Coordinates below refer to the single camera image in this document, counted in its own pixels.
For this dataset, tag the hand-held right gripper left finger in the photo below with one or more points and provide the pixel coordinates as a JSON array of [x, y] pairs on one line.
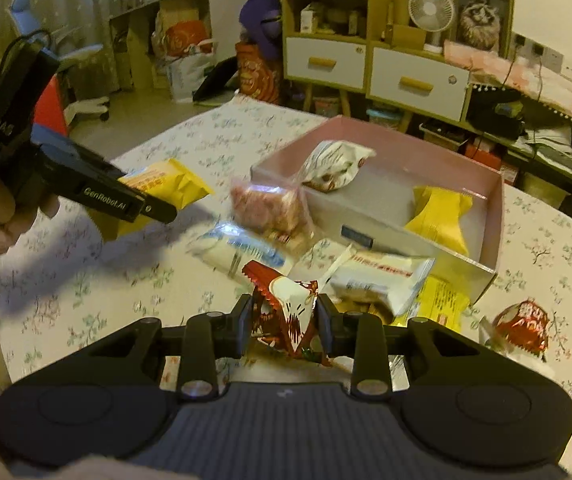
[[252, 322]]

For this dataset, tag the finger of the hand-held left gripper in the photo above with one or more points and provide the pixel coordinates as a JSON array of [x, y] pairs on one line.
[[161, 211]]

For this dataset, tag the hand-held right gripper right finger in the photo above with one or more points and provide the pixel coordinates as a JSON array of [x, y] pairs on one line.
[[322, 322]]

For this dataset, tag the yellow blue-logo snack packet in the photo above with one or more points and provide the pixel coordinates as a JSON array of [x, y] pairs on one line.
[[176, 185]]

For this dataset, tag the red white snack packet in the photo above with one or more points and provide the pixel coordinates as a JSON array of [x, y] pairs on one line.
[[286, 310], [521, 325]]

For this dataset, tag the white blue snack packet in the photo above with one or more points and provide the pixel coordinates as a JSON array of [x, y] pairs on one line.
[[231, 250]]

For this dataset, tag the pink cardboard box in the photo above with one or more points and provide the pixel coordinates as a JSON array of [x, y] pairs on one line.
[[366, 200]]

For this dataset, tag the red plastic object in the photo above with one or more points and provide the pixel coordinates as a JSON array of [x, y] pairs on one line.
[[48, 105]]

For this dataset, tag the floral tablecloth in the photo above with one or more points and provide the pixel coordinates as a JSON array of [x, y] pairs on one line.
[[191, 135]]

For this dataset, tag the blue office chair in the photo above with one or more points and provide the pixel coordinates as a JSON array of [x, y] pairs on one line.
[[21, 15]]

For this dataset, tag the pink clear snack bag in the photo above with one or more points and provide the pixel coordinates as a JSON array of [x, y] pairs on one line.
[[271, 210]]

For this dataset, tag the pale yellow flat snack packet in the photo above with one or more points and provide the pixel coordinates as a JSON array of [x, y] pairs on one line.
[[441, 300]]

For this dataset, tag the white plastic bag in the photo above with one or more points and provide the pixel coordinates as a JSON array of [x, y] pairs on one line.
[[186, 77]]

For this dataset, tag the black flat panel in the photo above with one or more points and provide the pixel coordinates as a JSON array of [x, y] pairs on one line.
[[218, 80]]

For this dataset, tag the plain yellow snack packet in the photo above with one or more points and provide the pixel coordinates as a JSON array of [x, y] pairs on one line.
[[441, 220]]

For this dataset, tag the white brown snack packet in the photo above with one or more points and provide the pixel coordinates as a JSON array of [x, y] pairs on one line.
[[333, 162]]

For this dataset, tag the red printed gift bag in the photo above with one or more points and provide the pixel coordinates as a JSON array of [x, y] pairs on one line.
[[256, 72]]

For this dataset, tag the orange printed bag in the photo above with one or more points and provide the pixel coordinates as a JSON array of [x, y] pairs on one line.
[[186, 37]]

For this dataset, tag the small clear storage bin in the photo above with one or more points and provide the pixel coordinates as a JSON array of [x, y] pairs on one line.
[[326, 106]]

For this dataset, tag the wooden bookshelf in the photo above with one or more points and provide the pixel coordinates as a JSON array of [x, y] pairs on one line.
[[186, 0]]

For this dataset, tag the clear bin teal lid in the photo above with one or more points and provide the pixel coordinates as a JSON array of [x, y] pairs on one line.
[[383, 119]]

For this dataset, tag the purple plush toy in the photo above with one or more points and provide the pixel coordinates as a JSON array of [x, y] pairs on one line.
[[263, 20]]

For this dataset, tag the clear bin black lid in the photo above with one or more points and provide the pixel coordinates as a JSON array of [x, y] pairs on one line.
[[441, 132]]

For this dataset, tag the red box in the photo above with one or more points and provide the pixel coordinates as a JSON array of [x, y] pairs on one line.
[[483, 156]]

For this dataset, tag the tall wooden shelf cabinet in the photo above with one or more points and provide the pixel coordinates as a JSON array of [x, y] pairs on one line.
[[286, 15]]

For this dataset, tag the small white box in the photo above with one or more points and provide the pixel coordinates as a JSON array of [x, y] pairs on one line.
[[308, 20]]

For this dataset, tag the wooden drawer cabinet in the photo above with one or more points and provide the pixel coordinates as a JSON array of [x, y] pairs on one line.
[[468, 110]]

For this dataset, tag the black bag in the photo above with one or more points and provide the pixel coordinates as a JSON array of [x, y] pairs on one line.
[[491, 105]]

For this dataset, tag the pile of white clothes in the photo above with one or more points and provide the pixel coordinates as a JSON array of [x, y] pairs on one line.
[[551, 142]]

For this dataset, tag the brown cardboard box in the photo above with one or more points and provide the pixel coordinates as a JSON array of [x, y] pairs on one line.
[[408, 36]]

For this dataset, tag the pink cloth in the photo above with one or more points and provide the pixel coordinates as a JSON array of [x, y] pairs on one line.
[[481, 67]]

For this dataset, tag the cardboard tube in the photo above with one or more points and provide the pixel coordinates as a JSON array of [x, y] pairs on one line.
[[400, 0]]

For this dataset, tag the white desk fan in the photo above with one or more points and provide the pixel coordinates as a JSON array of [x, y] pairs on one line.
[[431, 10]]

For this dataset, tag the framed cat picture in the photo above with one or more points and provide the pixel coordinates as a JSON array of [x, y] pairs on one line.
[[481, 15]]

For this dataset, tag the wall socket strip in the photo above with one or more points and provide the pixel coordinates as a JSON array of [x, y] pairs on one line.
[[555, 60]]

